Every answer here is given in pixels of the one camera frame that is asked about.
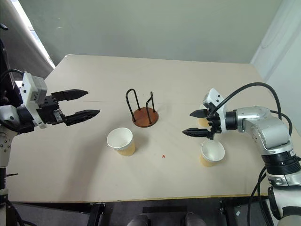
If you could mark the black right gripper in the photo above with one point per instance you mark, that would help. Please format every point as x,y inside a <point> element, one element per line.
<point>215,123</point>

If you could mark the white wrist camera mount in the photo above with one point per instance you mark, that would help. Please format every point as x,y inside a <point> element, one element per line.
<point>215,96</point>
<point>29,89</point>

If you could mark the yellow paper cup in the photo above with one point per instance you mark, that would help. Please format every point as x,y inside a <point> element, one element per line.
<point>211,153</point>
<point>121,143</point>
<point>201,122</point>

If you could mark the black table frame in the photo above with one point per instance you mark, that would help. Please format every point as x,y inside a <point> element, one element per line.
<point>96,214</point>

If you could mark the black flat bar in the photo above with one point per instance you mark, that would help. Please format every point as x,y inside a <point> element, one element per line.
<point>164,209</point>

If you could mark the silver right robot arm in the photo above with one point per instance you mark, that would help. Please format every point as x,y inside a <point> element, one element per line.
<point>270,127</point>

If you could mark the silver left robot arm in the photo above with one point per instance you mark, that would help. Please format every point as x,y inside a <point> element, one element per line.
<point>7,113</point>

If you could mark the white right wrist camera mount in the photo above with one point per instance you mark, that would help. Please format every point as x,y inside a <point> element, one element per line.
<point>215,96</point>

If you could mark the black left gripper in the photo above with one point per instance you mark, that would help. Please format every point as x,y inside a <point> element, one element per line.
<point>48,113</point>

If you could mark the dark rounded shape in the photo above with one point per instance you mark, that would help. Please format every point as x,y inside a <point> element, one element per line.
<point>138,220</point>
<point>194,219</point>

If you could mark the black equipment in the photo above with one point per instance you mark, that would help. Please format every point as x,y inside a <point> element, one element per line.
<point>4,61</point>

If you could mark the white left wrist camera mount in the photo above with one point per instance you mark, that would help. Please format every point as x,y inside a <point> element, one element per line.
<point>29,89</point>

